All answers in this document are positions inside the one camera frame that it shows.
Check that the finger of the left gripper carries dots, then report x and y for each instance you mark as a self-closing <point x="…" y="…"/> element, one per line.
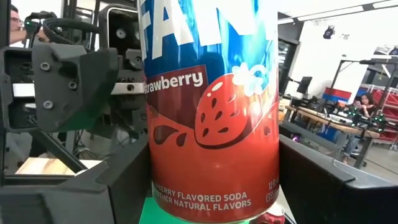
<point x="74" y="87"/>

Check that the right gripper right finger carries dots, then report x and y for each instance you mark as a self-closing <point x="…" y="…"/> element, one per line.
<point x="326" y="202"/>

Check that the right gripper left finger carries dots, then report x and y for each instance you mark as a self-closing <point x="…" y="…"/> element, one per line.
<point x="77" y="202"/>

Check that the red strawberry Fanta can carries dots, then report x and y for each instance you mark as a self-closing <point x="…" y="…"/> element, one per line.
<point x="211" y="155"/>

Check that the green table mat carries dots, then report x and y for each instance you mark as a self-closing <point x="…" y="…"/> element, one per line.
<point x="146" y="216"/>

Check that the wooden work table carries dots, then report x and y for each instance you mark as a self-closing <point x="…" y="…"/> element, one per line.
<point x="342" y="126"/>

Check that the person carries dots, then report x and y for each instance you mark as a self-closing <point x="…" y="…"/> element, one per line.
<point x="368" y="104"/>
<point x="15" y="34"/>

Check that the black monitor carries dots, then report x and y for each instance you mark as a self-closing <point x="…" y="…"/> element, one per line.
<point x="304" y="84"/>

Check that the black metal rack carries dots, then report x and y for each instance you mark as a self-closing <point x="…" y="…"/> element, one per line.
<point x="367" y="61"/>

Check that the black ceiling lamp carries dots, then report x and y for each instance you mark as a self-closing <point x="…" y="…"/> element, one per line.
<point x="329" y="31"/>

